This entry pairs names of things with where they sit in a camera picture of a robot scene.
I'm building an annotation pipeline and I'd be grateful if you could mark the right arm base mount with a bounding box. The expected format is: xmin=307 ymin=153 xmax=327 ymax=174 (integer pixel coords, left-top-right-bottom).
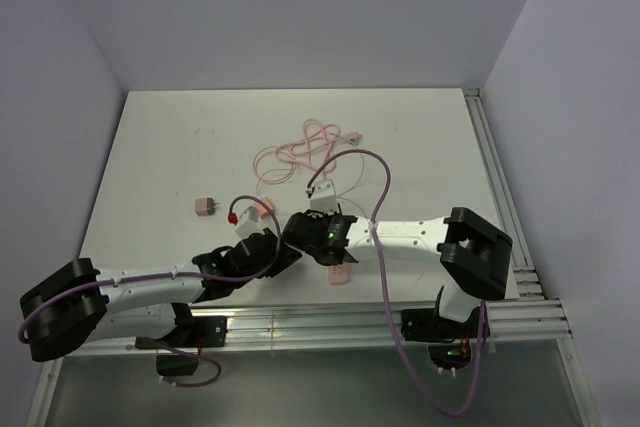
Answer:
xmin=401 ymin=307 xmax=490 ymax=371

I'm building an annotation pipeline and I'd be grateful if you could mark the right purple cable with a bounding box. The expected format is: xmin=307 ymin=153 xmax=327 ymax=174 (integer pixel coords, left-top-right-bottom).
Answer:
xmin=307 ymin=149 xmax=491 ymax=417

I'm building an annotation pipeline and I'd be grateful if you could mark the purple cable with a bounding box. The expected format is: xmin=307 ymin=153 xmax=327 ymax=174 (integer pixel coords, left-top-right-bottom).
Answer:
xmin=18 ymin=194 xmax=282 ymax=389
xmin=307 ymin=149 xmax=491 ymax=417

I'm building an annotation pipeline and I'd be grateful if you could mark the thin blue charger cable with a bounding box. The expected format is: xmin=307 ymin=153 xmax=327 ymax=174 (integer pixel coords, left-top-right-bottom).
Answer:
xmin=329 ymin=131 xmax=376 ymax=221

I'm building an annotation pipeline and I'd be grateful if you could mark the orange pink charger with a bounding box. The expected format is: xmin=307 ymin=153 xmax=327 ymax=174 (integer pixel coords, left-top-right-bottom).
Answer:
xmin=254 ymin=197 xmax=276 ymax=215

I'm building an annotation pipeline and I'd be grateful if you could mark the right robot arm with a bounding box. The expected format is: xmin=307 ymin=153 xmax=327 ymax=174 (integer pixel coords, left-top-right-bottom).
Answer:
xmin=283 ymin=207 xmax=512 ymax=337

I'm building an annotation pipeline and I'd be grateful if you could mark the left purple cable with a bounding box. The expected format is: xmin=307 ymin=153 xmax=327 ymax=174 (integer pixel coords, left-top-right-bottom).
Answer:
xmin=18 ymin=194 xmax=282 ymax=389

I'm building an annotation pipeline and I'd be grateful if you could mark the pink power strip cord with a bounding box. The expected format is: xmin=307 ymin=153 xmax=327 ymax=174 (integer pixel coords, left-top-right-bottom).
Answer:
xmin=274 ymin=118 xmax=364 ymax=166

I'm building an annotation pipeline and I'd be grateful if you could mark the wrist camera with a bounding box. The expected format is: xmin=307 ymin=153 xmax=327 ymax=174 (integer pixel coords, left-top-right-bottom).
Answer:
xmin=227 ymin=206 xmax=267 ymax=239
xmin=306 ymin=179 xmax=339 ymax=215

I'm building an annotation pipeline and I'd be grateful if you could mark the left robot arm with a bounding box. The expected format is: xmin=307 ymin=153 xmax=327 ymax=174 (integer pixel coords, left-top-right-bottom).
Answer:
xmin=18 ymin=229 xmax=302 ymax=362

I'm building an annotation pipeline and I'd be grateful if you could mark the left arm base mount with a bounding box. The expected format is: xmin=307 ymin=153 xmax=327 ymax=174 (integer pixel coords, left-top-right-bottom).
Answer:
xmin=134 ymin=316 xmax=227 ymax=388

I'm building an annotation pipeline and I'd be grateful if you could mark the brown pink plug adapter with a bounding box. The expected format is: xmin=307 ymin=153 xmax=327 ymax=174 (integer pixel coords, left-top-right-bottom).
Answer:
xmin=194 ymin=197 xmax=217 ymax=217

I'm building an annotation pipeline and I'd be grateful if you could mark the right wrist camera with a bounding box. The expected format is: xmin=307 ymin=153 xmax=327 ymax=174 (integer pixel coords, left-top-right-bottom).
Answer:
xmin=306 ymin=179 xmax=339 ymax=215

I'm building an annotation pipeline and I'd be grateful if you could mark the right side aluminium rail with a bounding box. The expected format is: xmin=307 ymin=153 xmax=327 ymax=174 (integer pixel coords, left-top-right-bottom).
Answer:
xmin=463 ymin=89 xmax=545 ymax=300

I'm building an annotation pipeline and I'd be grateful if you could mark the thin pink charger cable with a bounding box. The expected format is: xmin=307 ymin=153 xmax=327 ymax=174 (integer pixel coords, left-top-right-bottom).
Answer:
xmin=252 ymin=145 xmax=307 ymax=201

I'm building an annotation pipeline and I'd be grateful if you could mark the aluminium rail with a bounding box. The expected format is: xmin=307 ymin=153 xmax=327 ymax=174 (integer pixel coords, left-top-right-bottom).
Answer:
xmin=47 ymin=299 xmax=574 ymax=358
xmin=463 ymin=89 xmax=545 ymax=300

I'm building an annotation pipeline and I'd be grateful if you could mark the front aluminium rail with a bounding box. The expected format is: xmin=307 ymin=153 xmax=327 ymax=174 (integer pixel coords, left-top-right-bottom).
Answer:
xmin=47 ymin=299 xmax=574 ymax=358

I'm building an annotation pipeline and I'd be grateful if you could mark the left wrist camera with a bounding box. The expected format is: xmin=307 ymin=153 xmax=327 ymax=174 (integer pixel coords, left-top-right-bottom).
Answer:
xmin=227 ymin=206 xmax=267 ymax=239

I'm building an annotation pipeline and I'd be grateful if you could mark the pink power strip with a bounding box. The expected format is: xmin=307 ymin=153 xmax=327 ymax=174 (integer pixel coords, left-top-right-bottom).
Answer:
xmin=328 ymin=264 xmax=351 ymax=286

